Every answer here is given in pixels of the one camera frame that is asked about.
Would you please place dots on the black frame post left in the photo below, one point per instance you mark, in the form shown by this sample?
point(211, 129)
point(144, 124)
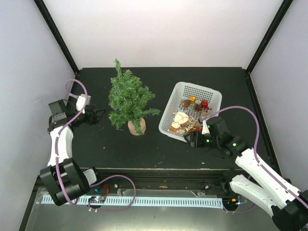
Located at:
point(40, 4)

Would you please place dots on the black frame post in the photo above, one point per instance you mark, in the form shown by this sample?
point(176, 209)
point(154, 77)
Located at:
point(40, 4)
point(281, 12)

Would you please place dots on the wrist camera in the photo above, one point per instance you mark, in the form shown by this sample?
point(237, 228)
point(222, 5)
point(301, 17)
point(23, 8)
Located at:
point(82, 100)
point(205, 128)

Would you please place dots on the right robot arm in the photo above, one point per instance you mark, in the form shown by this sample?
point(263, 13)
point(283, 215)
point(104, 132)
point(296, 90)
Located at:
point(285, 203)

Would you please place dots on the white slotted cable duct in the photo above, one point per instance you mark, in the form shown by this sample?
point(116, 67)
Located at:
point(168, 201)

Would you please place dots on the brown pine cone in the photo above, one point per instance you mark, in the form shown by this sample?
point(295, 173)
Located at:
point(198, 107)
point(186, 103)

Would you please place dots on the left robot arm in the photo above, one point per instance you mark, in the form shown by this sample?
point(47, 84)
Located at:
point(63, 178)

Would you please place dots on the white plastic mesh basket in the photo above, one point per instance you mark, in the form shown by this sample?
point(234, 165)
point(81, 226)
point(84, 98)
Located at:
point(182, 91)

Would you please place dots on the silver star ornament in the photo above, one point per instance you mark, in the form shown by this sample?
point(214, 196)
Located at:
point(180, 111)

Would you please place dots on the small green christmas tree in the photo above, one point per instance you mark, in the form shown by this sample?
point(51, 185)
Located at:
point(128, 98)

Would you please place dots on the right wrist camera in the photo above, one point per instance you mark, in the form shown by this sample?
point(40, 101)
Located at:
point(205, 128)

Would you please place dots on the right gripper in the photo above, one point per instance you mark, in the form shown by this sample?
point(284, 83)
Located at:
point(194, 137)

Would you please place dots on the small circuit board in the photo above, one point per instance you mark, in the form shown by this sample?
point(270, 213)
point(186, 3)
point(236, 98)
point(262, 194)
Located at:
point(97, 199)

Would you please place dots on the gold gift box ornament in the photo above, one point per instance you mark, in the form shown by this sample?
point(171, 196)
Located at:
point(192, 99)

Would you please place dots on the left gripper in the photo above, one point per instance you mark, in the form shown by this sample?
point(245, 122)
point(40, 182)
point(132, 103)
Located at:
point(94, 120)

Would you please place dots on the burlap bow ornament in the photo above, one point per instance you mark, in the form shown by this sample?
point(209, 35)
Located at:
point(202, 118)

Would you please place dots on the black front rail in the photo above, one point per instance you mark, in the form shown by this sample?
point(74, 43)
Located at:
point(209, 181)

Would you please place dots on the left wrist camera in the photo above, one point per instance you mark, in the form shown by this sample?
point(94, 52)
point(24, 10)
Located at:
point(82, 100)

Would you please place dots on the black frame post right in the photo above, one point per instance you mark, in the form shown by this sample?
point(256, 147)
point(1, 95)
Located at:
point(281, 12)

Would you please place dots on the red gift box ornament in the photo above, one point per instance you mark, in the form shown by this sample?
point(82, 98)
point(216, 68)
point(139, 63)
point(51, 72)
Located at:
point(205, 105)

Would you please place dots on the gold merry christmas sign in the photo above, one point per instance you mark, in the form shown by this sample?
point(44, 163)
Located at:
point(190, 124)

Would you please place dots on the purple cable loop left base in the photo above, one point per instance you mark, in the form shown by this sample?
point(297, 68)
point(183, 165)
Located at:
point(113, 200)

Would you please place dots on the white snowflake ornament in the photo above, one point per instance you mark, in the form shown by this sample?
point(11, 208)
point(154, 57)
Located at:
point(182, 132)

